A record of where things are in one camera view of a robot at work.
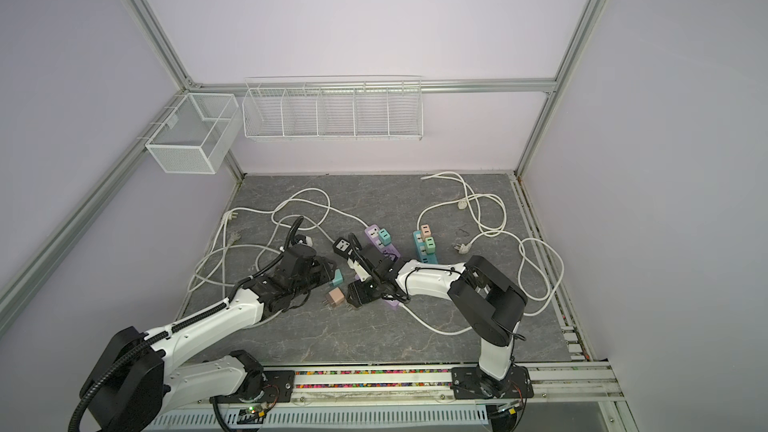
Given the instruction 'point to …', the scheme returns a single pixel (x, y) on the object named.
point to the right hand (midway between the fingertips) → (355, 298)
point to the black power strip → (342, 247)
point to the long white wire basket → (333, 108)
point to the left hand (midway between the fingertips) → (334, 269)
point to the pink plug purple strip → (335, 296)
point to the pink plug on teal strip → (426, 231)
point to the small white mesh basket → (195, 133)
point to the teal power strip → (421, 251)
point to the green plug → (430, 245)
